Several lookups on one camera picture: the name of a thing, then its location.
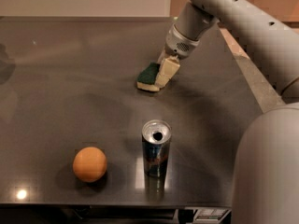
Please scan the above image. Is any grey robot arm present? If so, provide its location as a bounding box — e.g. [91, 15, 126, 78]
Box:
[156, 0, 299, 224]

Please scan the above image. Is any label plate under table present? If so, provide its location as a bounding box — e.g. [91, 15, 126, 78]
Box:
[194, 208, 231, 222]

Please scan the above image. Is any green and yellow sponge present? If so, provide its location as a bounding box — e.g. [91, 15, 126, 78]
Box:
[136, 63, 160, 92]

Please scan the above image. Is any orange fruit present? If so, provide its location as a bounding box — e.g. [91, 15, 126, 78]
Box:
[73, 147, 107, 183]

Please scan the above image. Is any redbull can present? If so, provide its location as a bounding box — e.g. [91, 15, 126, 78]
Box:
[142, 119, 172, 177]

